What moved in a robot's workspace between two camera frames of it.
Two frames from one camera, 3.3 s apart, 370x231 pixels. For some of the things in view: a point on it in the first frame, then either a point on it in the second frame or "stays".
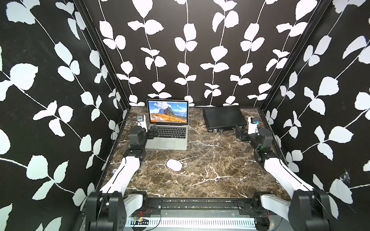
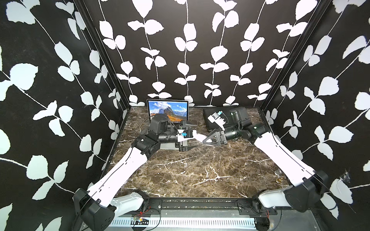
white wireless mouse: [174, 164] to [199, 136]
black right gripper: [239, 133] to [220, 136]
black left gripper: [151, 134] to [185, 147]
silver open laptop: [171, 118] stays
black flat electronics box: [226, 118] stays
